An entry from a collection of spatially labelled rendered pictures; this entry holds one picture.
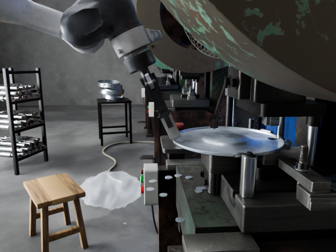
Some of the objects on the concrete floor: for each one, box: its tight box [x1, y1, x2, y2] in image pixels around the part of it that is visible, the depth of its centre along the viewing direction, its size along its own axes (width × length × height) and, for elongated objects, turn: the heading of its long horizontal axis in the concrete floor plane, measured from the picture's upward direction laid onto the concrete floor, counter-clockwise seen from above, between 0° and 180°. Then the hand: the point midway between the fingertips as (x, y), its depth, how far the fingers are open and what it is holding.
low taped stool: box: [24, 173, 89, 252], centre depth 162 cm, size 34×24×34 cm
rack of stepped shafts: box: [0, 68, 49, 176], centre depth 278 cm, size 43×46×95 cm
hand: (170, 126), depth 76 cm, fingers closed
